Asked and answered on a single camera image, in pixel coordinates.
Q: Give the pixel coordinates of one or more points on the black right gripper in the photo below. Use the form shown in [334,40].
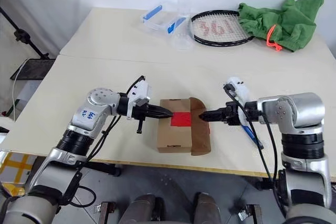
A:
[232,113]

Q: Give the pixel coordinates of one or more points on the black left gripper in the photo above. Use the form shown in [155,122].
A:
[141,112]

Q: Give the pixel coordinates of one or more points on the red tape strip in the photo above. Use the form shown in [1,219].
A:
[181,119]

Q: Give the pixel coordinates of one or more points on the brown cardboard box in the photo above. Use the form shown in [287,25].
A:
[173,137]

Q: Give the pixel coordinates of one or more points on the blue pen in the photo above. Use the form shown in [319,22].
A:
[253,136]

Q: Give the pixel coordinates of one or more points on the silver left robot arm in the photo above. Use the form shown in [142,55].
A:
[86,119]

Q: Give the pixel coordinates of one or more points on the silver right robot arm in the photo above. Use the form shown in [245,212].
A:
[299,119]

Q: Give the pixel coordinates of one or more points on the clear plastic cup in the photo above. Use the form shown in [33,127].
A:
[182,39]

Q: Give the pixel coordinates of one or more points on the black table leg bar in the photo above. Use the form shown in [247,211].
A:
[270,183]
[105,168]

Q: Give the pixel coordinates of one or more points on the black racket with red print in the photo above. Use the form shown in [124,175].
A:
[220,28]

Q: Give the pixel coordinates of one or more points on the dark rounded robot foot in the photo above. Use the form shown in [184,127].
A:
[207,208]
[147,209]

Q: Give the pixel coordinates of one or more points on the clear container with blue clips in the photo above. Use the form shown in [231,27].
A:
[157,16]

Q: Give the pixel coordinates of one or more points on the yellow grid floor mat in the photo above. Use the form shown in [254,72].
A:
[18,167]

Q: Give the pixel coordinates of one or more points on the black tripod stand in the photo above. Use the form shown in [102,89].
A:
[25,37]

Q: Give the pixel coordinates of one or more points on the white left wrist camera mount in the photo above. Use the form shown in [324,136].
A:
[140,90]

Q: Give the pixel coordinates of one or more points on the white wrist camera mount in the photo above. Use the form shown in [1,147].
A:
[240,90]
[140,90]

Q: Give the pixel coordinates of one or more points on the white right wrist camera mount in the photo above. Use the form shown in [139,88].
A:
[240,90]

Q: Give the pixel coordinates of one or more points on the rusty metal bracket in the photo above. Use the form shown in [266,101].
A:
[106,213]
[252,213]

